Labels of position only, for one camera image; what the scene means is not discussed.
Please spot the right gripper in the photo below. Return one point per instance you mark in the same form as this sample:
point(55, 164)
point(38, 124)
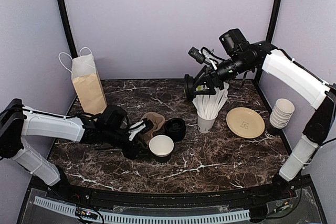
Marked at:
point(203, 80)

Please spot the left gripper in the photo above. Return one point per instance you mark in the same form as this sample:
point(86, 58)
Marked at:
point(132, 154)

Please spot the black paper coffee cup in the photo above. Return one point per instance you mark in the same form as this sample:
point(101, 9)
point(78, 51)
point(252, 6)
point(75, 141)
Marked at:
point(161, 146)

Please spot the brown pulp cup carrier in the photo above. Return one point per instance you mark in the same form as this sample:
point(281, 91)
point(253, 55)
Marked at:
point(158, 121)

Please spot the stack of black lids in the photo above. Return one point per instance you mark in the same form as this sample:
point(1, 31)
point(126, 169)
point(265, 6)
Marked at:
point(175, 128)

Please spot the stack of paper cups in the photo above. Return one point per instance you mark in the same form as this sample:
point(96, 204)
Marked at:
point(280, 116)

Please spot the single black lid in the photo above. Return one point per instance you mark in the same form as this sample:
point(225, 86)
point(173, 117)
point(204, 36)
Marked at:
point(188, 87)

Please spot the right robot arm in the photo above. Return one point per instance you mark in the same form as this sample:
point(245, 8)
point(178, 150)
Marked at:
point(245, 57)

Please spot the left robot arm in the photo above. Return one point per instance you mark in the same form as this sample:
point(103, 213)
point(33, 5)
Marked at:
point(111, 126)

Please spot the bundle of white wrapped straws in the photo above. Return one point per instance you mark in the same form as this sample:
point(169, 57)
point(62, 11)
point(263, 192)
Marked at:
point(208, 106)

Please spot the white cup holding straws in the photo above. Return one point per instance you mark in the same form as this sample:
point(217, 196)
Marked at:
point(205, 123)

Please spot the beige plate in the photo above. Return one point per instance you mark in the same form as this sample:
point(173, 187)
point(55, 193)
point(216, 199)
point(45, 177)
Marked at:
point(245, 122)

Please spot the brown paper bag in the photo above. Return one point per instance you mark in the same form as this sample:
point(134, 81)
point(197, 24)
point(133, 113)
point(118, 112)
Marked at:
point(86, 82)

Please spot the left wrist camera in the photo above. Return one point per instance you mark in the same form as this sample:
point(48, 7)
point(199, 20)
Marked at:
point(141, 126)

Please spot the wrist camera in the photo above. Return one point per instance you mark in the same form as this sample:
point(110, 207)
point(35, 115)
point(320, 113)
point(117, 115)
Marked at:
point(141, 126)
point(203, 57)

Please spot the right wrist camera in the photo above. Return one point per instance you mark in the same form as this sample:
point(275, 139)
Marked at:
point(203, 57)

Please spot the left black frame post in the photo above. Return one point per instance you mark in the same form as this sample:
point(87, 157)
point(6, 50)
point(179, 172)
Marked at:
point(66, 27)

